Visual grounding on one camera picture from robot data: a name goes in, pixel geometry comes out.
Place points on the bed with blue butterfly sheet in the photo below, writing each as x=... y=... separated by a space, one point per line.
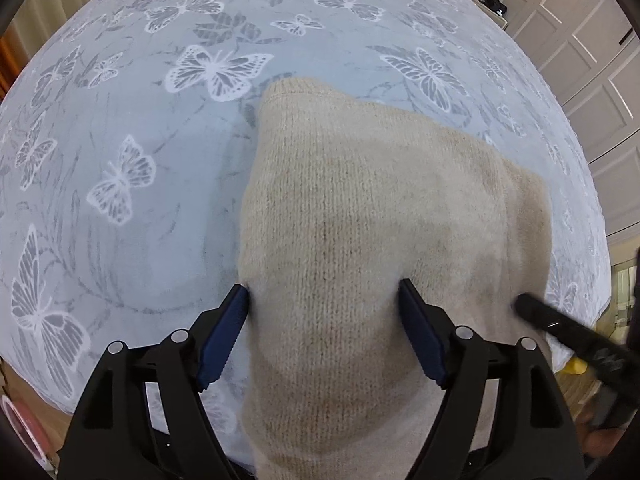
x=150 y=160

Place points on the beige sweater with black hearts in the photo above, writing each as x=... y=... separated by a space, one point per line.
x=360 y=210

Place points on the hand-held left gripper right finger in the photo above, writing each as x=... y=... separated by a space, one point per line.
x=422 y=340

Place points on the white wardrobe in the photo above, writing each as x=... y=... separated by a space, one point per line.
x=590 y=60

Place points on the person's right hand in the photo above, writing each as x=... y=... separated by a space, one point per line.
x=607 y=444

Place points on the yellow object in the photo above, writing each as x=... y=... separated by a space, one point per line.
x=579 y=366

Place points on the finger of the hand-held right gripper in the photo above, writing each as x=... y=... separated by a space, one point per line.
x=560 y=322

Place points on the orange curtain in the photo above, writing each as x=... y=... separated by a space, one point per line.
x=7 y=67

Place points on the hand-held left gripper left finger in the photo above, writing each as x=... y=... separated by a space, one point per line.
x=222 y=340

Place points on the pink round stand mirror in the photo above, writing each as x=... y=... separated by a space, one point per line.
x=22 y=430

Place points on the cream curtain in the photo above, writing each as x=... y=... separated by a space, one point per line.
x=35 y=25

